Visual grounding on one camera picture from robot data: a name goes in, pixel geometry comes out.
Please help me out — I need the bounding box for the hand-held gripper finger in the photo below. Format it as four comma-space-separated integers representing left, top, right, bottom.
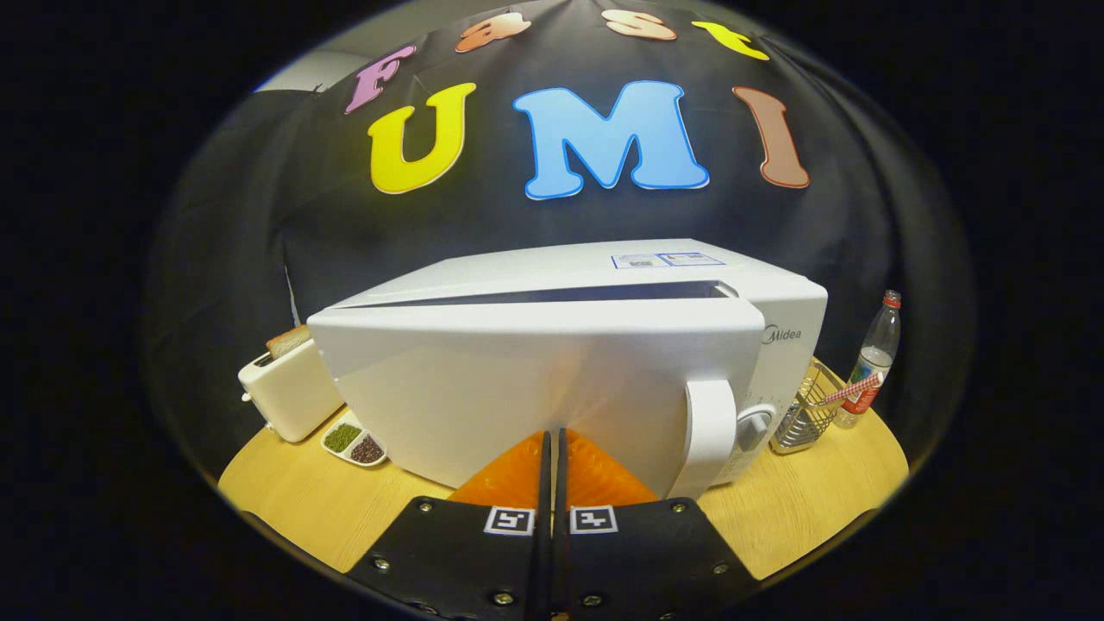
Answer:
555, 428, 764, 621
345, 430, 554, 621

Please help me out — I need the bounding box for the white microwave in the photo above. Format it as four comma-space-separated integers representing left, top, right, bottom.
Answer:
306, 238, 830, 502

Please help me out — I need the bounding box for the divided white bean tray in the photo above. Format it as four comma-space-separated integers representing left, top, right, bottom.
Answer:
321, 412, 389, 468

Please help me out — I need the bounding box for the white toaster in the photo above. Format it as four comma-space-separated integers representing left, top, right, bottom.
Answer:
238, 332, 346, 444

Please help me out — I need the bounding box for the toast slice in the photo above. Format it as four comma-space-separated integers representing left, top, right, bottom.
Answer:
265, 324, 313, 360

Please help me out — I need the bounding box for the clear plastic water bottle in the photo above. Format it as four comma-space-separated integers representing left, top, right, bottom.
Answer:
833, 290, 903, 430

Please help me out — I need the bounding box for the metal wire basket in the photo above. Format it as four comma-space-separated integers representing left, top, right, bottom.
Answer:
769, 361, 846, 455

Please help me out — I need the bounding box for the red checked straw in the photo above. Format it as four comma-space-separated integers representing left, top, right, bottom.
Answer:
818, 372, 885, 406

